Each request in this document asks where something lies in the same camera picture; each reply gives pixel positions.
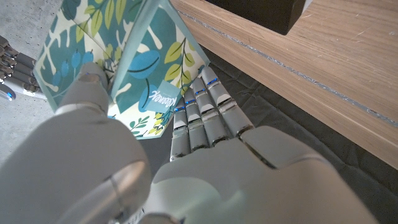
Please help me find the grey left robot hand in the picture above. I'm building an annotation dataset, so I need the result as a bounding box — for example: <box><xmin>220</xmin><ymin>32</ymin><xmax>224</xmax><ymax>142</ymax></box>
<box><xmin>0</xmin><ymin>62</ymin><xmax>380</xmax><ymax>224</ymax></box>

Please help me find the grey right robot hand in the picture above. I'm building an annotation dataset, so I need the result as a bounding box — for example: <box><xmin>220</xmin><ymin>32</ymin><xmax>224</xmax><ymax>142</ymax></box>
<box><xmin>0</xmin><ymin>35</ymin><xmax>47</xmax><ymax>102</ymax></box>

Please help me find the teal floral tissue box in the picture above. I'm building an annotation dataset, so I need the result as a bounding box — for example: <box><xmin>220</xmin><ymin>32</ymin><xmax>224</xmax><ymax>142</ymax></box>
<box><xmin>32</xmin><ymin>0</ymin><xmax>211</xmax><ymax>141</ymax></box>

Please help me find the black and white block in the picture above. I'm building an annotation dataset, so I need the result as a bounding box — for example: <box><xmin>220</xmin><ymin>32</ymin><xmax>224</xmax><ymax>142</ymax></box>
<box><xmin>205</xmin><ymin>0</ymin><xmax>312</xmax><ymax>35</ymax></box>

